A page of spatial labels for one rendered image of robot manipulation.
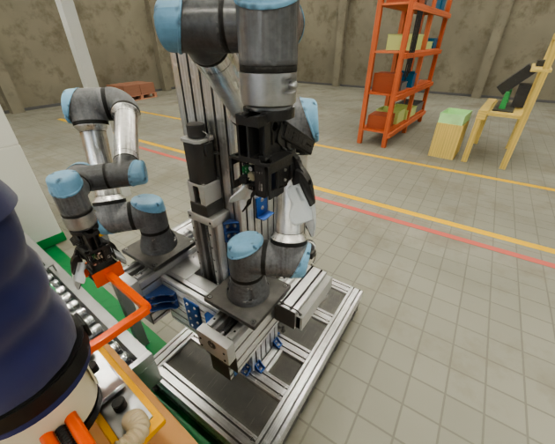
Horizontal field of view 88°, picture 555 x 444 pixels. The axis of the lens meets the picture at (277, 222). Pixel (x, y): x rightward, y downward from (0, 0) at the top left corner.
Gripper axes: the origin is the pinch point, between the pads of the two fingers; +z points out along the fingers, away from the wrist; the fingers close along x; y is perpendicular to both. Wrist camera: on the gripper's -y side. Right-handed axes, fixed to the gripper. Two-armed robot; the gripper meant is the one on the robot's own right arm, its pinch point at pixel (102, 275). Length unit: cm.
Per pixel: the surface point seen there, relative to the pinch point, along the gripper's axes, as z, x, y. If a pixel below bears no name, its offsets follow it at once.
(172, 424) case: 21.2, -9.2, 43.2
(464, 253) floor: 116, 272, 98
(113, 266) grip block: -4.6, 2.4, 4.8
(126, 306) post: 75, 20, -61
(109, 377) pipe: 5.5, -14.5, 30.5
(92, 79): -26, 134, -288
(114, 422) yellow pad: 8.0, -18.7, 39.4
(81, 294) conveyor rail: 56, 3, -69
